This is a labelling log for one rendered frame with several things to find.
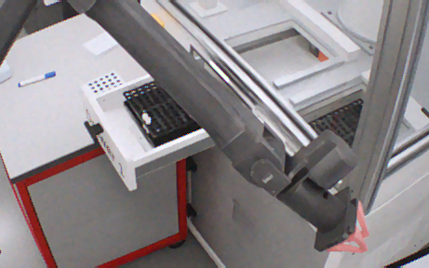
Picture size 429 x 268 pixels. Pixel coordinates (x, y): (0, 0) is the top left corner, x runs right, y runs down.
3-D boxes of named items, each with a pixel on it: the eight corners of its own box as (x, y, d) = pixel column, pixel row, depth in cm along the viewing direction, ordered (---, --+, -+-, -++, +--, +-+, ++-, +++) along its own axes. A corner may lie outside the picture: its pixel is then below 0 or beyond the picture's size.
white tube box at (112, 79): (91, 112, 164) (90, 102, 161) (79, 96, 168) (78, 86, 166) (127, 95, 169) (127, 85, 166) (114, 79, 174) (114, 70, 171)
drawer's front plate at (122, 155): (130, 192, 137) (126, 160, 129) (84, 116, 154) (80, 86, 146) (137, 189, 138) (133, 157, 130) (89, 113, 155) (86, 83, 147)
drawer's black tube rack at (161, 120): (154, 155, 143) (154, 137, 138) (124, 111, 153) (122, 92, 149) (234, 123, 152) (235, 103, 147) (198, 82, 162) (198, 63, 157)
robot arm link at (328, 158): (250, 145, 91) (245, 172, 83) (304, 95, 86) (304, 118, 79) (303, 194, 93) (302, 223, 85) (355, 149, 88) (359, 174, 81)
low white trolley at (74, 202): (63, 302, 200) (9, 178, 145) (10, 193, 236) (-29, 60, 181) (192, 250, 222) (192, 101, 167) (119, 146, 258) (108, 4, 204)
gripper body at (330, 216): (355, 191, 92) (328, 167, 90) (351, 239, 85) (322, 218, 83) (328, 207, 97) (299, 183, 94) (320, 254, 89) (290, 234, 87)
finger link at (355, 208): (382, 219, 94) (352, 192, 91) (379, 251, 89) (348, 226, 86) (353, 234, 99) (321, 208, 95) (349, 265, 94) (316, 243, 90)
